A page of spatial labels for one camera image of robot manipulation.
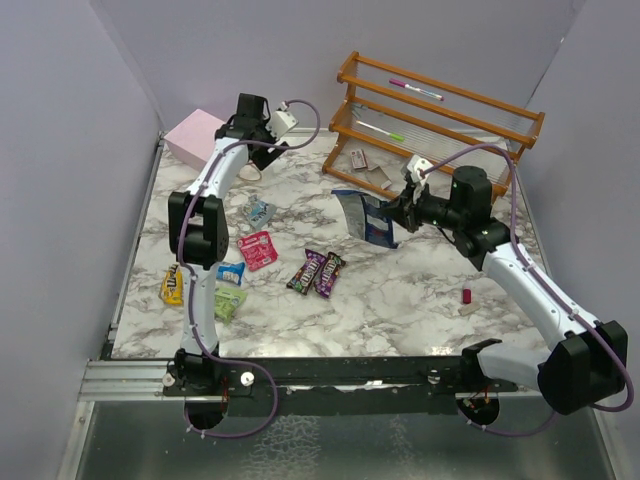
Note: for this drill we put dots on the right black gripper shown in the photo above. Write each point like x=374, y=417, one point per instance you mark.
x=409, y=205

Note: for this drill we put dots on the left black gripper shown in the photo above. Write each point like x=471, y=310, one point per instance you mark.
x=262, y=157

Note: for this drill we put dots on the blue Burts chips bag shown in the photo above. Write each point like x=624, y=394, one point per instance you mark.
x=364, y=219

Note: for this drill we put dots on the pink paper bag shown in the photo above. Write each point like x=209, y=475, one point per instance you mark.
x=192, y=140

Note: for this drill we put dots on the pink snack packet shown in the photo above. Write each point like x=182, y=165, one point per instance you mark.
x=257, y=250

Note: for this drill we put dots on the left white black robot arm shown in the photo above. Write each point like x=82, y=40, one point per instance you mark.
x=198, y=230

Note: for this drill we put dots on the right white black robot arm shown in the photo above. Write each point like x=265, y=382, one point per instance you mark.
x=585, y=359

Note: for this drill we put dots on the grey blue snack packet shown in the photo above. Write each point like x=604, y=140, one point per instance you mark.
x=258, y=212

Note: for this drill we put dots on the small red white box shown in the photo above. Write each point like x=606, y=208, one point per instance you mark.
x=358, y=160

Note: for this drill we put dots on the green tipped white pen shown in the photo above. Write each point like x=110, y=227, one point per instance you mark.
x=392, y=135

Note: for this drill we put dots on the purple m&m's packet right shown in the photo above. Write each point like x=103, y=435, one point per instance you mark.
x=328, y=275

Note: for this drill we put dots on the purple m&m's packet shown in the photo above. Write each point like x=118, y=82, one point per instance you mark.
x=306, y=274
x=328, y=275

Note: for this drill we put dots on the wooden shelf rack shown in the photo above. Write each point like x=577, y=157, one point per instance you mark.
x=433, y=130

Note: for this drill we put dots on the purple m&m's packet left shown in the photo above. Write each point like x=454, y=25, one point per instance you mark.
x=306, y=274

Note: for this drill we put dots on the small beige block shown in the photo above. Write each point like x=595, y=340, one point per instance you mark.
x=469, y=309

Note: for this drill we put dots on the blue white snack bar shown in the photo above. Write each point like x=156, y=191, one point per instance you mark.
x=231, y=272

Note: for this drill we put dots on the pink marker pen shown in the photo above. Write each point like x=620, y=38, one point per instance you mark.
x=404, y=85

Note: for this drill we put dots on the green snack packet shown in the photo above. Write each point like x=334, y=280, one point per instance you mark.
x=227, y=301

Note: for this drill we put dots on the yellow m&m's packet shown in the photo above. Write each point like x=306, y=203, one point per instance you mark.
x=171, y=289

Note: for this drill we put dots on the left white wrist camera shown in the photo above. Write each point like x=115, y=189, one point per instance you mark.
x=281, y=121

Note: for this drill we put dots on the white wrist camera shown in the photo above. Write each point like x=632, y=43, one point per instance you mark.
x=281, y=121
x=416, y=171

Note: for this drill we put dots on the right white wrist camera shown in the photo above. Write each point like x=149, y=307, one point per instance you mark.
x=416, y=171

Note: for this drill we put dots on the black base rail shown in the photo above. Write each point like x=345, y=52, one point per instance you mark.
x=326, y=386

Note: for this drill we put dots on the aluminium frame rail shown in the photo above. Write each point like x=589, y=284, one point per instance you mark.
x=131, y=380

